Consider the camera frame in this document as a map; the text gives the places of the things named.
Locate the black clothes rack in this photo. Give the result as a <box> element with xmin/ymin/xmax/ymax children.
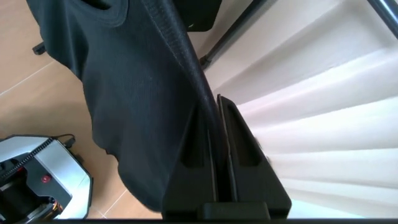
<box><xmin>32</xmin><ymin>0</ymin><xmax>398</xmax><ymax>71</ymax></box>

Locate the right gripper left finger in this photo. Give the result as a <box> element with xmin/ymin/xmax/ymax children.
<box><xmin>161</xmin><ymin>105</ymin><xmax>218</xmax><ymax>218</ymax></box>

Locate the black garment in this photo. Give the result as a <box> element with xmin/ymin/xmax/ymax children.
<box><xmin>172</xmin><ymin>0</ymin><xmax>223</xmax><ymax>33</ymax></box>
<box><xmin>26</xmin><ymin>0</ymin><xmax>237</xmax><ymax>213</ymax></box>

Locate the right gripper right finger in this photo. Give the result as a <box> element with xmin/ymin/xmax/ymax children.
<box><xmin>216</xmin><ymin>94</ymin><xmax>292</xmax><ymax>218</ymax></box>

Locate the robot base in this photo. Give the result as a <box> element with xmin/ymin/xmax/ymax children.
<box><xmin>0</xmin><ymin>133</ymin><xmax>94</xmax><ymax>220</ymax></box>

